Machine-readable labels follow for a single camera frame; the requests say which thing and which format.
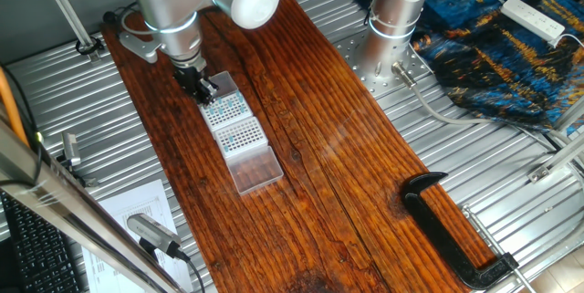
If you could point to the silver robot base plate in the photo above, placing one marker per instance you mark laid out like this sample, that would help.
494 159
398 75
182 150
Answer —
353 62

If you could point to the black keyboard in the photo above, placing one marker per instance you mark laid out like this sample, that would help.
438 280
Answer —
36 256

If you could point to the blue patterned cloth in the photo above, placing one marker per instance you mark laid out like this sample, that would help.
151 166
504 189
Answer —
502 65

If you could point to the white pipette tip box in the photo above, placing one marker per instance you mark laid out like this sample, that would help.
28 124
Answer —
232 118
248 140

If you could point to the brown wooden board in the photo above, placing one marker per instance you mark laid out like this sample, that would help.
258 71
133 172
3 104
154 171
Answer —
319 170

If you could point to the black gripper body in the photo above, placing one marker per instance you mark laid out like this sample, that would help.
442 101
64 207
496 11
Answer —
188 78

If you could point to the printed paper sheet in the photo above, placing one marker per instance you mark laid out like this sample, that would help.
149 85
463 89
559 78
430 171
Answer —
132 201

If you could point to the orange tube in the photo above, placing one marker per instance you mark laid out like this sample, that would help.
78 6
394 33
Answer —
11 106

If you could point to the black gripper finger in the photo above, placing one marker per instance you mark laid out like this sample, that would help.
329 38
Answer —
211 90
203 96

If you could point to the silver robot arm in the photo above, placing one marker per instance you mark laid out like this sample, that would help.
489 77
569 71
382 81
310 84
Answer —
169 14

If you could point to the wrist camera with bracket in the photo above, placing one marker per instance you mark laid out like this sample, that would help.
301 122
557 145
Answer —
137 49

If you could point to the aluminium profile bar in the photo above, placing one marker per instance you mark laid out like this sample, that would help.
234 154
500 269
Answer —
556 158

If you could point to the black C-clamp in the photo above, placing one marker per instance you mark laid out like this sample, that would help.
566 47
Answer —
438 233

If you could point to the steel frame bar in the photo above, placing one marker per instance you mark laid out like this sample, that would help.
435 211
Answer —
68 206

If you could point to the small silver camera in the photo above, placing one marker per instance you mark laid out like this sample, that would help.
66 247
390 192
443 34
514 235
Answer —
70 149

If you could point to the white power strip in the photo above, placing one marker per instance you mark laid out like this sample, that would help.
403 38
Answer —
531 18

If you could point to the thin aluminium rail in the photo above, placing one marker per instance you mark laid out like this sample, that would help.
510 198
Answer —
65 5

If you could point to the silver depth camera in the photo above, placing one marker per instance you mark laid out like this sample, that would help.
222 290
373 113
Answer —
153 233

